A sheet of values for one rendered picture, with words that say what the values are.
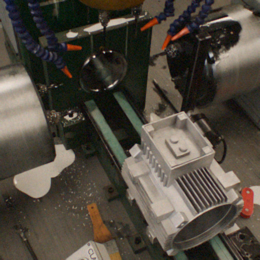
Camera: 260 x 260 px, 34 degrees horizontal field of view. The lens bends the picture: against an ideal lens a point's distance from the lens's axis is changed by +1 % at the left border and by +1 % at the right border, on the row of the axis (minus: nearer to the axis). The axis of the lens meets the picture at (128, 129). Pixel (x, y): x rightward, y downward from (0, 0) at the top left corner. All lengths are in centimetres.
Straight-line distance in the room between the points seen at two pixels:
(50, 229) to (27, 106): 36
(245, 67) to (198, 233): 43
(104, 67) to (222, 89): 32
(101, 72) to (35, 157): 33
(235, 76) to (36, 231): 64
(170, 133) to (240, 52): 32
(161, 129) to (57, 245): 41
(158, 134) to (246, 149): 48
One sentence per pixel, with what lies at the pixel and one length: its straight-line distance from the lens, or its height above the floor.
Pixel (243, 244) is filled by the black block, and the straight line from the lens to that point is 107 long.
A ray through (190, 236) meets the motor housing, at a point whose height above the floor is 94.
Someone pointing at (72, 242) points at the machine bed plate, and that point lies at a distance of 109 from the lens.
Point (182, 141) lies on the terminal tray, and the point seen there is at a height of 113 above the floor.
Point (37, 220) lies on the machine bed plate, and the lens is 113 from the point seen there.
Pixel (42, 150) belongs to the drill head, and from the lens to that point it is 94.
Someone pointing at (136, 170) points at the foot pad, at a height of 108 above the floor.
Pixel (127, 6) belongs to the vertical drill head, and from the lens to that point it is 87.
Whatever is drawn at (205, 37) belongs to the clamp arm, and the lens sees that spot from 91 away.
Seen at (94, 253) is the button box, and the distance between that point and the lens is 77.
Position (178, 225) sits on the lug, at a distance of 80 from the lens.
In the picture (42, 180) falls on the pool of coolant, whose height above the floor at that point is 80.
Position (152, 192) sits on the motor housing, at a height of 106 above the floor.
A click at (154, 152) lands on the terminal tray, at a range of 84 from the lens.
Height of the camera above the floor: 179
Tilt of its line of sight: 50 degrees down
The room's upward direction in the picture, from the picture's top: 3 degrees clockwise
